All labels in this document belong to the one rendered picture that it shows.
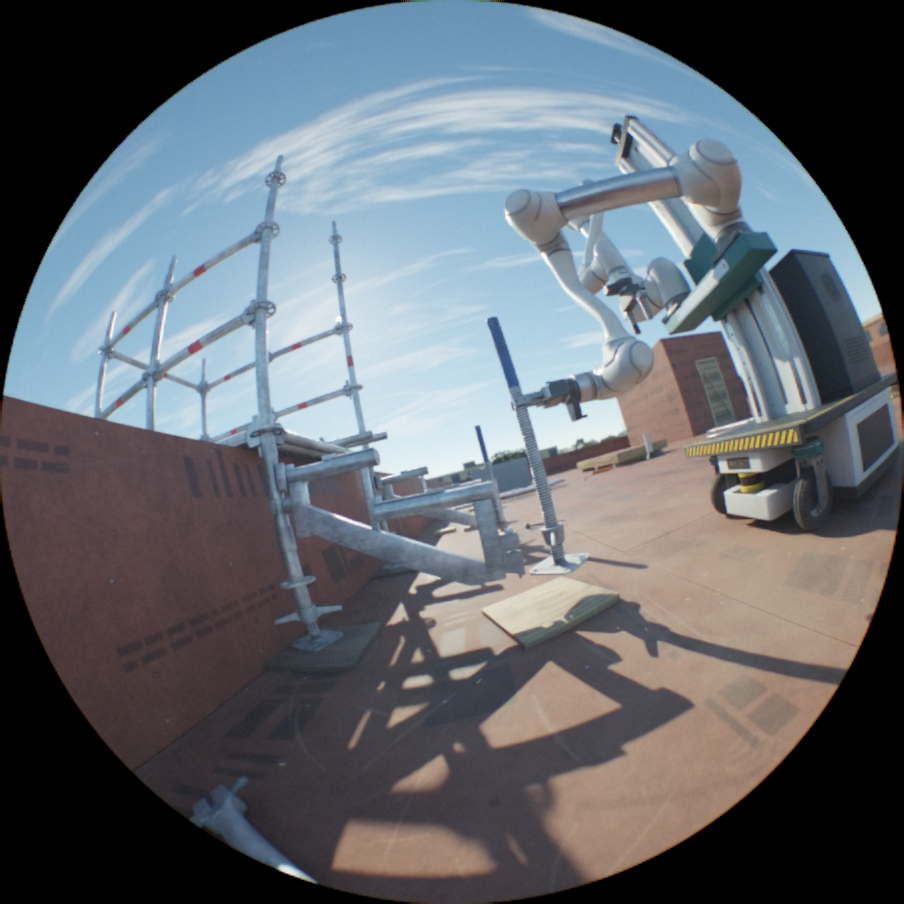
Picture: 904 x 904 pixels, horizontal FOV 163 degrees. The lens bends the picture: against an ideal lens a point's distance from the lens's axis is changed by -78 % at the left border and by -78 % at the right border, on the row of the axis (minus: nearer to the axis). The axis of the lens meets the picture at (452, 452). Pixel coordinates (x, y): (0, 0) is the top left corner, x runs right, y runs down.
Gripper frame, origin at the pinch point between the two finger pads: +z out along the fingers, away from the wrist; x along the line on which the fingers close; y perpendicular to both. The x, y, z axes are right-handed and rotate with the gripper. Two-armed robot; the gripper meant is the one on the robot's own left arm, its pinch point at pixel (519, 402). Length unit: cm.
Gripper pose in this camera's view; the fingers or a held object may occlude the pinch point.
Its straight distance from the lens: 92.0
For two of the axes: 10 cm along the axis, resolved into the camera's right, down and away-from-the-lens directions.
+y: -2.4, -9.6, 1.2
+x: -0.7, -1.0, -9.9
